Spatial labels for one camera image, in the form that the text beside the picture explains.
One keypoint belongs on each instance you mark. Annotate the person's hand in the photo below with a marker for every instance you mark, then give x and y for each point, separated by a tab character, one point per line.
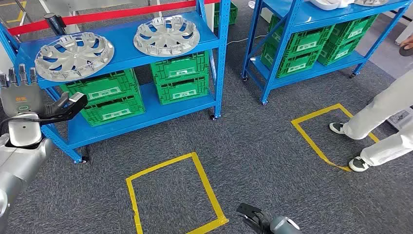
409	42

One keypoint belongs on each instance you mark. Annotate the black round puck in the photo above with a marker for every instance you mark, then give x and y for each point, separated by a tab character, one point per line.
407	51

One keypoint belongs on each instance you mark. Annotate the silver wheel cover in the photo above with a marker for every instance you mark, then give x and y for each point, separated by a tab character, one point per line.
371	2
73	58
166	35

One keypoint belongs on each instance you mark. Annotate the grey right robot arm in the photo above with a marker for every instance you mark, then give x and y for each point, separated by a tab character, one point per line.
285	226

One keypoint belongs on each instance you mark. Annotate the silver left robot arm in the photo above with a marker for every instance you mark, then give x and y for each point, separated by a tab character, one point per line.
19	161

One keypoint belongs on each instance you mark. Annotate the blue metal shelf rack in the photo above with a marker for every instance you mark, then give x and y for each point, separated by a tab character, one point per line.
124	42
322	17

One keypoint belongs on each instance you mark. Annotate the white moulded plastic part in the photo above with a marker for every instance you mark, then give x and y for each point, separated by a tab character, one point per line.
326	4

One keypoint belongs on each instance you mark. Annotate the person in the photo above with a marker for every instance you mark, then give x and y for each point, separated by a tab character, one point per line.
380	106

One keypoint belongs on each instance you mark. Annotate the grey floor device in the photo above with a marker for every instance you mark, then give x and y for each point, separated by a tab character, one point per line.
403	119

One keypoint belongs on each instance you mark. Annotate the red barrier belt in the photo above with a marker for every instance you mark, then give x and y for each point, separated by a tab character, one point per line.
113	14

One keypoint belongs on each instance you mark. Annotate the black barrier post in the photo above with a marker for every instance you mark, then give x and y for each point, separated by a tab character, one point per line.
55	22

